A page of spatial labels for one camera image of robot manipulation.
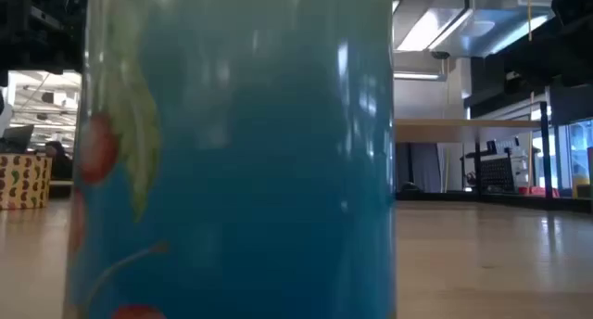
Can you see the red object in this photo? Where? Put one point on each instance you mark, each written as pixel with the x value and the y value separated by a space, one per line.
pixel 537 191

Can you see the wooden shelf with black legs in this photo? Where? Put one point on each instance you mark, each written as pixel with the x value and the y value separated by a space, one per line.
pixel 463 130

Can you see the black perforated panel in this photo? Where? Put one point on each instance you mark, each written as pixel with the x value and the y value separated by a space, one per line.
pixel 498 174

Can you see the black dome camera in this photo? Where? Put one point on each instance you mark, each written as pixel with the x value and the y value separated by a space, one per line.
pixel 440 55

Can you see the patterned cardboard box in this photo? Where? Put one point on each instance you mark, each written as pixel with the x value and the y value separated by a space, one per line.
pixel 23 182

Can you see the grey laptop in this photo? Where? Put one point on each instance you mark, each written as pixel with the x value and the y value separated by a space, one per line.
pixel 16 138

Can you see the blue cherries tin can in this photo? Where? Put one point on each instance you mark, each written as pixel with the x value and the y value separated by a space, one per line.
pixel 231 170

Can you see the black aluminium table frame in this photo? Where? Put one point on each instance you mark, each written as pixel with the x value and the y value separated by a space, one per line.
pixel 509 199

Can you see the yellow object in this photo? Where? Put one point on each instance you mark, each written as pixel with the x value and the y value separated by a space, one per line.
pixel 580 182

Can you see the ceiling light strip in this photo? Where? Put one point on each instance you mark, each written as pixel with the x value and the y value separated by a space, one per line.
pixel 417 76

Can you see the black rounded object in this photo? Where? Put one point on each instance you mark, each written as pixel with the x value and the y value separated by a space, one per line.
pixel 410 187

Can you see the person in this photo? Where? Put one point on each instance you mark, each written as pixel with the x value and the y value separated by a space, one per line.
pixel 59 163

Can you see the grey curtain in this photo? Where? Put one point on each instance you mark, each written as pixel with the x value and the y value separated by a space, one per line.
pixel 424 166

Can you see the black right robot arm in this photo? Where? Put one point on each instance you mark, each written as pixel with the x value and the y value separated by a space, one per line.
pixel 574 13

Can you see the silver ceiling air duct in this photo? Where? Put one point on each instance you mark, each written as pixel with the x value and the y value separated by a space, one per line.
pixel 463 27

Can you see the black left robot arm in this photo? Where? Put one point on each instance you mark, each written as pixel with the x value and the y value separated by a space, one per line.
pixel 41 31

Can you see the black ceiling spotlight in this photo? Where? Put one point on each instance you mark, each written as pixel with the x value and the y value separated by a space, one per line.
pixel 47 97

